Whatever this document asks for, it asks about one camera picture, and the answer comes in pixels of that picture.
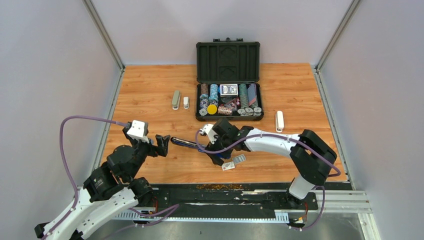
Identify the aluminium slotted rail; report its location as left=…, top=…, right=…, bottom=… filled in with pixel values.
left=112, top=207, right=290, bottom=223

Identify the blue playing card deck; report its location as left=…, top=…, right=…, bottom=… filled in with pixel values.
left=219, top=84, right=239, bottom=97

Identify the blue stapler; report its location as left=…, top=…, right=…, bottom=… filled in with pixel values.
left=170, top=136, right=204, bottom=153

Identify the grey-green stapler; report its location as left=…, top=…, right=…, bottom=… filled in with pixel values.
left=171, top=90, right=181, bottom=110

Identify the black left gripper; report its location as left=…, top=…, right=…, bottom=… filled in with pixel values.
left=124, top=129, right=171, bottom=181

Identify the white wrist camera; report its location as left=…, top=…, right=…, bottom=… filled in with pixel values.
left=126, top=120, right=149, bottom=143
left=200, top=123, right=219, bottom=144

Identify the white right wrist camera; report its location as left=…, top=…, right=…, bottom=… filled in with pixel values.
left=200, top=123, right=219, bottom=144

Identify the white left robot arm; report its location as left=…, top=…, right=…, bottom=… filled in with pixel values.
left=34, top=126, right=171, bottom=240

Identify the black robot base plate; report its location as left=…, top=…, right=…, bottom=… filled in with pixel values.
left=135, top=182, right=319, bottom=219

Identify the black poker chip case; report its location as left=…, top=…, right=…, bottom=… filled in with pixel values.
left=195, top=38, right=265, bottom=122

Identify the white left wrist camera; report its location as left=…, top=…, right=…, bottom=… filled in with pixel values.
left=126, top=120, right=149, bottom=143

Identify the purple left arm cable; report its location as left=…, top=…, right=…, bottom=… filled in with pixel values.
left=39, top=115, right=129, bottom=240

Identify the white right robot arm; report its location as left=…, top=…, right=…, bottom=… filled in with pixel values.
left=197, top=118, right=341, bottom=209

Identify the small white stapler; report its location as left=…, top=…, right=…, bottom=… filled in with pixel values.
left=183, top=96, right=190, bottom=109

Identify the yellow poker chip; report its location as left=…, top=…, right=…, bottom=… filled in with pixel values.
left=207, top=104, right=218, bottom=115

